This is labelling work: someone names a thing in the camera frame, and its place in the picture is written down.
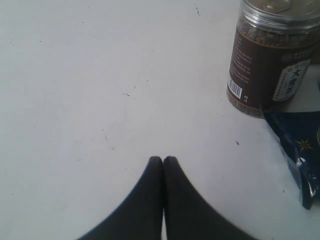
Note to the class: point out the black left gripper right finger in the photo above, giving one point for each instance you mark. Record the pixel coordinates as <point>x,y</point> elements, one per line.
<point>187,214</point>

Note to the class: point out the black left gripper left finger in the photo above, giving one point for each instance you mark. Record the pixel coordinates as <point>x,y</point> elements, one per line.
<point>140,215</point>

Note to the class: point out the dark tea can silver lid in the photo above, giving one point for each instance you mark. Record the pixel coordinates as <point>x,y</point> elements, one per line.
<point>274,44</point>

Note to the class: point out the spaghetti package dark blue ends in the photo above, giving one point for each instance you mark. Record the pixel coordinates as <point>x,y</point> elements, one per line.
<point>298,134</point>

